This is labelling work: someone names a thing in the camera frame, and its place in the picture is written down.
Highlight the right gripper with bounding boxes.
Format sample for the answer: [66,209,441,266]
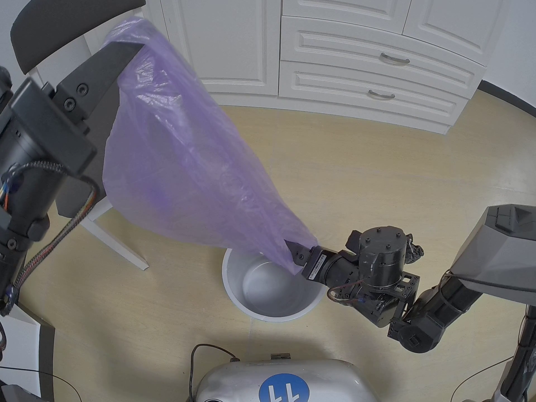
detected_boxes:
[284,239,362,289]

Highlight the purple plastic bag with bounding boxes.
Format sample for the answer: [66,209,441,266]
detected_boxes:
[102,16,318,276]

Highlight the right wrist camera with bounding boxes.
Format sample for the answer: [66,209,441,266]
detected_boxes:
[346,229,366,253]

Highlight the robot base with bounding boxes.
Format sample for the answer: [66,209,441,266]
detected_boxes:
[197,352,377,402]

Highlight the crumpled black plastic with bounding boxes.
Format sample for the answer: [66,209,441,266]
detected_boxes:
[404,233,425,264]

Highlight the white wardrobe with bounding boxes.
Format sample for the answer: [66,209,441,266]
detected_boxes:
[142,0,515,135]

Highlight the white chair grey cushions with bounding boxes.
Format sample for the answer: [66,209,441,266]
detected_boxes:
[9,0,149,271]

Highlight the black cable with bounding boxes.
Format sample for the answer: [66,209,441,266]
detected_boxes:
[189,344,240,402]

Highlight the white trash bin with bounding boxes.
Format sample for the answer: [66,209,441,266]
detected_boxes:
[222,247,327,322]

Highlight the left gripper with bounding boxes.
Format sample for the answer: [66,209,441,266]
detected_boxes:
[0,40,146,229]

